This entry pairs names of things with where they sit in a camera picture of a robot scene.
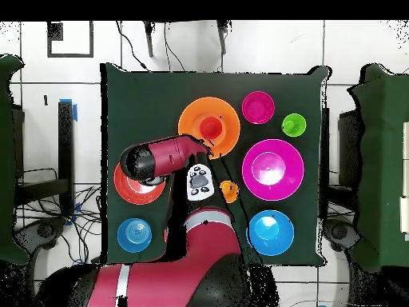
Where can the red-orange plastic cup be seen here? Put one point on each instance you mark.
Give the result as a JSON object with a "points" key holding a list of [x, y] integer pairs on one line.
{"points": [[211, 127]]}

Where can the red-orange plastic bowl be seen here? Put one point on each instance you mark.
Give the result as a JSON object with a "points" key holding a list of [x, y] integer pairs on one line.
{"points": [[165, 235], [137, 195]]}

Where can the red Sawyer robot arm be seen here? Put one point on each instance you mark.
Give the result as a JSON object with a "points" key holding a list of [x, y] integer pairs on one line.
{"points": [[179, 275]]}

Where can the orange plastic cup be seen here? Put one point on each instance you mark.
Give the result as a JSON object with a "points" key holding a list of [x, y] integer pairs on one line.
{"points": [[228, 191]]}

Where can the large orange bowl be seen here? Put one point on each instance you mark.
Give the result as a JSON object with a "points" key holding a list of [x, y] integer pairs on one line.
{"points": [[195, 112]]}

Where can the large pink bowl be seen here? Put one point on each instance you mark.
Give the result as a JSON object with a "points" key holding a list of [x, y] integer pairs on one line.
{"points": [[281, 179]]}

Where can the small crimson bowl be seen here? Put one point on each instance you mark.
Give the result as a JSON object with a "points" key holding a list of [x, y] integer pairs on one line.
{"points": [[258, 107]]}

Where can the large blue bowl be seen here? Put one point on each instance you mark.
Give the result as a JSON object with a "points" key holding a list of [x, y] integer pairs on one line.
{"points": [[270, 233]]}

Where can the dark green tablecloth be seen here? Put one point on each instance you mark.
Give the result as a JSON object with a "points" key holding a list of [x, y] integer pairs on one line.
{"points": [[143, 96]]}

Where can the small translucent blue bowl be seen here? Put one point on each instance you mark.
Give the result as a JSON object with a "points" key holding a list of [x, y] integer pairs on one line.
{"points": [[134, 235]]}

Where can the green plastic cup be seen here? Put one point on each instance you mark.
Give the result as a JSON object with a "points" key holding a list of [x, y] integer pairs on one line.
{"points": [[294, 125]]}

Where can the black tripod leg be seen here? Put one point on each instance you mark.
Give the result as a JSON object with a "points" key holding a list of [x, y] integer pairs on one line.
{"points": [[149, 41], [222, 38]]}

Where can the black stand with blue tape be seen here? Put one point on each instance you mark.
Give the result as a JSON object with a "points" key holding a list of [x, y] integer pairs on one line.
{"points": [[65, 144]]}

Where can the green cloth side table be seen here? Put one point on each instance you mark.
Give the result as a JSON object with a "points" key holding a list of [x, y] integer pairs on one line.
{"points": [[380, 160], [6, 160]]}

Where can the black square frame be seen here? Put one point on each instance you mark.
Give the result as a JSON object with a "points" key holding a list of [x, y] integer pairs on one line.
{"points": [[91, 41]]}

